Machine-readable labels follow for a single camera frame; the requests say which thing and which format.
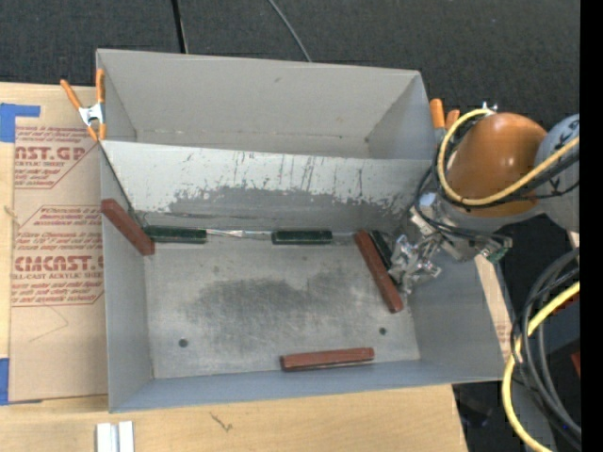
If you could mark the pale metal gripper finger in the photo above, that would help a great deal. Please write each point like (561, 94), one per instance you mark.
(409, 248)
(417, 276)

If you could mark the brown cardboard board, red print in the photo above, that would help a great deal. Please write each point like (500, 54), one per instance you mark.
(56, 342)

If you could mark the grey metal bin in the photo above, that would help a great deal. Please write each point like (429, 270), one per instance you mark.
(264, 309)

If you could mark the dark green flat block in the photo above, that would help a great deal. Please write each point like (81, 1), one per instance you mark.
(382, 250)
(175, 234)
(301, 237)

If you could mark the red-brown flat block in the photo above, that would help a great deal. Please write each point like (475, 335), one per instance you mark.
(379, 273)
(128, 227)
(325, 359)

